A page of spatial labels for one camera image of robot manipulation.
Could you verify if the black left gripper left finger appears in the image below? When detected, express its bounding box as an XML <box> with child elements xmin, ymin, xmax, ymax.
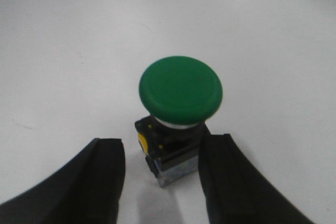
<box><xmin>1</xmin><ymin>138</ymin><xmax>125</xmax><ymax>223</ymax></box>

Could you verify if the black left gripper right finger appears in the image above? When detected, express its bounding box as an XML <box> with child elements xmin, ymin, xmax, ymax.
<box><xmin>198</xmin><ymin>134</ymin><xmax>312</xmax><ymax>223</ymax></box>

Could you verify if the green mushroom push button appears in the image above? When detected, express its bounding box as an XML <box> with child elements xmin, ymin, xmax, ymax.
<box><xmin>134</xmin><ymin>56</ymin><xmax>223</xmax><ymax>188</ymax></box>

